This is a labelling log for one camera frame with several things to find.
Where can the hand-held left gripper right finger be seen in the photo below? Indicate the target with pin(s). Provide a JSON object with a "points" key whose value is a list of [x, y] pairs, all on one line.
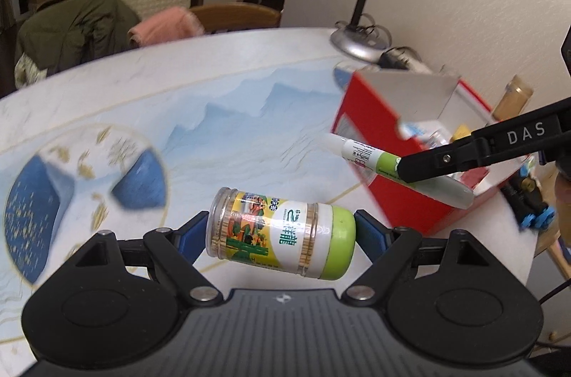
{"points": [[370, 236]]}

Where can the crumpled white green wrapper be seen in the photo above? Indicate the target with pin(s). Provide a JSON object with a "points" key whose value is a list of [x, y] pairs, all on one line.
{"points": [[527, 170]]}

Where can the red shoe box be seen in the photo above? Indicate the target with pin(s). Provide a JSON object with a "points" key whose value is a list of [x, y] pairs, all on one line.
{"points": [[379, 123]]}

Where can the wooden chair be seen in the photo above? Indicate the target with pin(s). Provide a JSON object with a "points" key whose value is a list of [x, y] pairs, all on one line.
{"points": [[236, 16]]}

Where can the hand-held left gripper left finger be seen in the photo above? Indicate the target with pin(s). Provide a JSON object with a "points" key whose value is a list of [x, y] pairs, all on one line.
{"points": [[192, 238]]}

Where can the toothpick jar green lid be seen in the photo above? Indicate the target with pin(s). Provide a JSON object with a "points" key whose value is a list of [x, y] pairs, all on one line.
{"points": [[276, 232]]}

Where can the person's right hand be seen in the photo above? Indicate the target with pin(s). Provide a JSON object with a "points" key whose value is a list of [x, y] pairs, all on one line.
{"points": [[563, 198]]}

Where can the green jacket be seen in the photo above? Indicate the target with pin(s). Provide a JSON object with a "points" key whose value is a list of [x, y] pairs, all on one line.
{"points": [[76, 29]]}

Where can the small yellow box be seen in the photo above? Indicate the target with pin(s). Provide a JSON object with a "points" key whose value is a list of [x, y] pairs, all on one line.
{"points": [[461, 132]]}

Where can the white green pen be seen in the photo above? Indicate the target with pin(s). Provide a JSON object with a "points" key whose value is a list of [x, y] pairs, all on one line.
{"points": [[370, 156]]}

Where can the floral seat cushion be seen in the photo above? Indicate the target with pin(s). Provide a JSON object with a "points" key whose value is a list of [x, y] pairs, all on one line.
{"points": [[26, 71]]}

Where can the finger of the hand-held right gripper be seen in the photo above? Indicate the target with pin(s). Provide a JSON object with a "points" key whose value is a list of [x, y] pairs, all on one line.
{"points": [[446, 163]]}

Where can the pink cloth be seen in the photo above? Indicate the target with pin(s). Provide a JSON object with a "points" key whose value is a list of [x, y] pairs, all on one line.
{"points": [[165, 25]]}

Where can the white blue tube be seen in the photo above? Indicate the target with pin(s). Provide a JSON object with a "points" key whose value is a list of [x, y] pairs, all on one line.
{"points": [[421, 134]]}

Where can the brown bottle gold cap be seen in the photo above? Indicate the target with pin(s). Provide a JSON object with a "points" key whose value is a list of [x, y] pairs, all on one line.
{"points": [[513, 98]]}

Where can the black blue gloves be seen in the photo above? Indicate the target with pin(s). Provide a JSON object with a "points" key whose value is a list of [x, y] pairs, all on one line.
{"points": [[528, 205]]}

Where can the wooden side table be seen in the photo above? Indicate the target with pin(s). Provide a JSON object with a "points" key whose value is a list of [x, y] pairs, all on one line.
{"points": [[555, 252]]}

